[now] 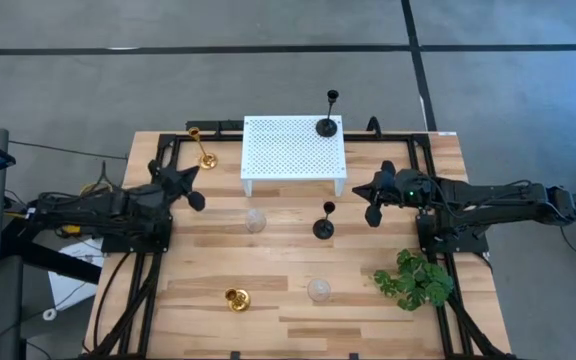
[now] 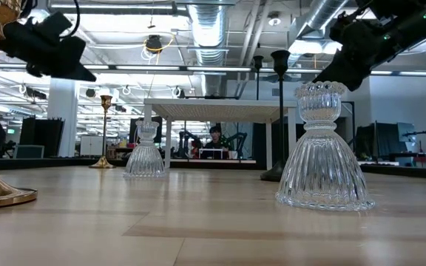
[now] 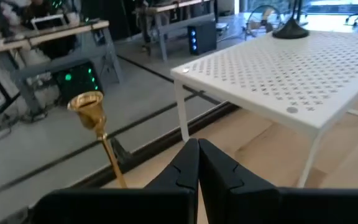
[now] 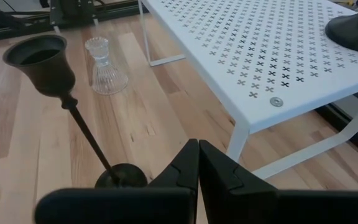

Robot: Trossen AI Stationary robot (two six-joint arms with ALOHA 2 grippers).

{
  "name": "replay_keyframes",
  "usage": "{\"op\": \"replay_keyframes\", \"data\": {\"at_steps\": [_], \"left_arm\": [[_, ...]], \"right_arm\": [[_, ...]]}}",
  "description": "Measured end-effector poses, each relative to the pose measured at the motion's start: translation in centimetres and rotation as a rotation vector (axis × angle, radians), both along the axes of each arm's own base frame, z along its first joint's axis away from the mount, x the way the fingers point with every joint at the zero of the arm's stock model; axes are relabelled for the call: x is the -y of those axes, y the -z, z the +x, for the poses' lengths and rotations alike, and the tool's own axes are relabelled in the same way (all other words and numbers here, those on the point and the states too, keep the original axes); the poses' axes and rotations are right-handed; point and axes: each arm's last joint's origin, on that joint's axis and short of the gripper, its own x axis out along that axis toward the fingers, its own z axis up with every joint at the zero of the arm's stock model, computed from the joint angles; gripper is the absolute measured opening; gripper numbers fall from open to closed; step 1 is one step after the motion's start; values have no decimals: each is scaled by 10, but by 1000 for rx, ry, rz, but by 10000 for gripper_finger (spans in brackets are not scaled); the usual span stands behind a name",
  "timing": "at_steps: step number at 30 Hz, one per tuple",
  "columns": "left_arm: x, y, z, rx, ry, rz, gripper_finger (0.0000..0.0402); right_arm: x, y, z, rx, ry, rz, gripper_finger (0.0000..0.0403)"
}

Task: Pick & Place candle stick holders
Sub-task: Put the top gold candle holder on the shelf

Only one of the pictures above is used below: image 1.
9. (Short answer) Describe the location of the yellow cable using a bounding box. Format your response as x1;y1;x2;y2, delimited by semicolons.
2;180;114;236

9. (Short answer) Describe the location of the white perforated metal shelf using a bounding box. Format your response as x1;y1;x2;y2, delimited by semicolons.
240;115;348;198

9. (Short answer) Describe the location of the gold candlestick holder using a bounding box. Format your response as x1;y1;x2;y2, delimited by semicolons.
224;287;252;314
187;126;219;171

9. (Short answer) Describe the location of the black metal stand base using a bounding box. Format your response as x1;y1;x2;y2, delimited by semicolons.
0;219;103;285

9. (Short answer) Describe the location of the black power strip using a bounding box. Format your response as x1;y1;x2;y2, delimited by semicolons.
186;119;245;134

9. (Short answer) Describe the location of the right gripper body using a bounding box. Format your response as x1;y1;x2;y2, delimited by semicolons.
365;160;437;229

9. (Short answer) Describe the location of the green plant in white pot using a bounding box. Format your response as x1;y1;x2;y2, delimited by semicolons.
372;248;455;312

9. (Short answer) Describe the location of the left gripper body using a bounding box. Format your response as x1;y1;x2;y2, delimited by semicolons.
140;159;207;212

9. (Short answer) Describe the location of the black candlestick holder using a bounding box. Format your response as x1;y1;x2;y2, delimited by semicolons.
315;89;340;139
311;200;337;241

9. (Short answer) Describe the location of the black aluminium table frame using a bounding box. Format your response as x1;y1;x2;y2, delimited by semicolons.
82;117;517;360

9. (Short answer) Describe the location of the white paper sheet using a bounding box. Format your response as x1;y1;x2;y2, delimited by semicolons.
47;238;105;311

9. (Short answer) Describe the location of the clear ribbed glass candle holder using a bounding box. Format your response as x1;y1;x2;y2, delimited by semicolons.
306;278;333;303
244;208;268;234

